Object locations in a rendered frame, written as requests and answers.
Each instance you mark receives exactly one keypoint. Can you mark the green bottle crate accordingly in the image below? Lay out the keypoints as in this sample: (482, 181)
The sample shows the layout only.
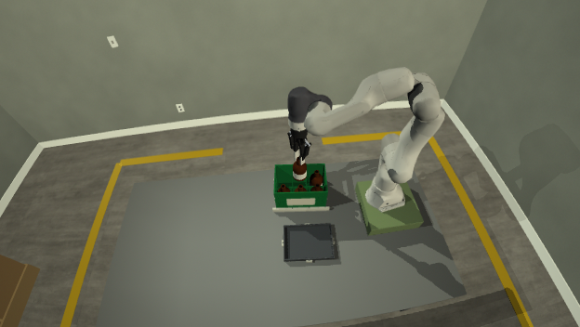
(283, 174)

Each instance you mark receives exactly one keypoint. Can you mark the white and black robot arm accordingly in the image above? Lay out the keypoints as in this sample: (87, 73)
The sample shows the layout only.
(400, 158)

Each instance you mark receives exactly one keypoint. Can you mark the brown glass bottle with white label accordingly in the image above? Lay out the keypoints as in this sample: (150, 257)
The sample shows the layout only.
(299, 171)

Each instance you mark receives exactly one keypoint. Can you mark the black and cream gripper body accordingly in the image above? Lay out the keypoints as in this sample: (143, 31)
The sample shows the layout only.
(302, 135)

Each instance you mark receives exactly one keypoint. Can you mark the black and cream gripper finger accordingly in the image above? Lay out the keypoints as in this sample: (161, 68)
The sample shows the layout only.
(293, 145)
(304, 150)

